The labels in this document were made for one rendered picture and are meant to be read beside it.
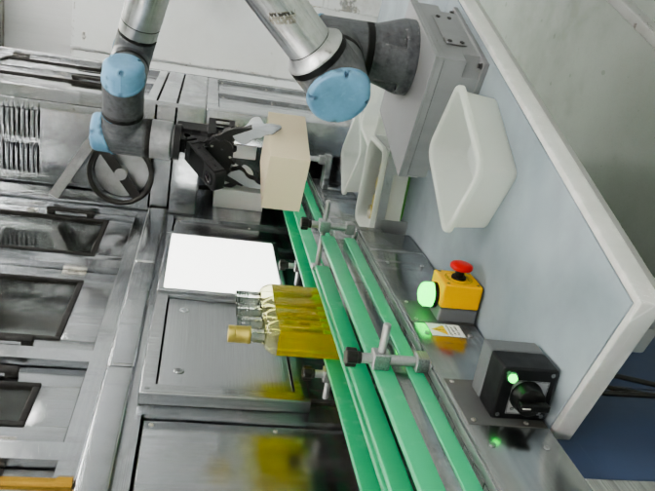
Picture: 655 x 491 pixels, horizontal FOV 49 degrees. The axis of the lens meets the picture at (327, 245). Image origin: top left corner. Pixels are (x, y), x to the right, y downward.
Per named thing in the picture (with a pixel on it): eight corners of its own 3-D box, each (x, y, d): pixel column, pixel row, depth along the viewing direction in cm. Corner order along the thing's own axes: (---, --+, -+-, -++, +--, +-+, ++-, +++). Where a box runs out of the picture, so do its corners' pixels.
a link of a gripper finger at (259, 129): (274, 102, 138) (231, 120, 140) (274, 118, 134) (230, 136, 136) (281, 115, 140) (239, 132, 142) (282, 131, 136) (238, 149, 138)
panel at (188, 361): (275, 249, 227) (166, 239, 220) (276, 241, 226) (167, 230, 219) (309, 414, 144) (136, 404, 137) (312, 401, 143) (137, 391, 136)
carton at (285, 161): (305, 116, 144) (268, 111, 142) (310, 161, 132) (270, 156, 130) (294, 166, 151) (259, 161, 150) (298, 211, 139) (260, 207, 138)
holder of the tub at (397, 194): (383, 240, 188) (355, 237, 187) (404, 138, 179) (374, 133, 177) (399, 265, 172) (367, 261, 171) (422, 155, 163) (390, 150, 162)
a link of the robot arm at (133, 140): (87, 122, 130) (88, 160, 135) (149, 130, 132) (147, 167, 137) (95, 98, 135) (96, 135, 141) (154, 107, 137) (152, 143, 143)
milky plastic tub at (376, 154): (385, 220, 187) (353, 216, 185) (403, 136, 179) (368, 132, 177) (402, 245, 171) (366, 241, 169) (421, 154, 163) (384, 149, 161)
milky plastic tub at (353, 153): (366, 154, 221) (340, 151, 219) (388, 108, 202) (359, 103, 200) (369, 202, 213) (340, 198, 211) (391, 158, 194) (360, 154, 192)
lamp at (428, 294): (429, 300, 127) (412, 299, 127) (434, 278, 126) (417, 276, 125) (436, 312, 123) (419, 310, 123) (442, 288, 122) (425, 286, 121)
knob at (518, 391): (536, 410, 97) (547, 425, 93) (505, 408, 96) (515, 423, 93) (545, 382, 95) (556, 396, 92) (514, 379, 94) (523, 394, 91)
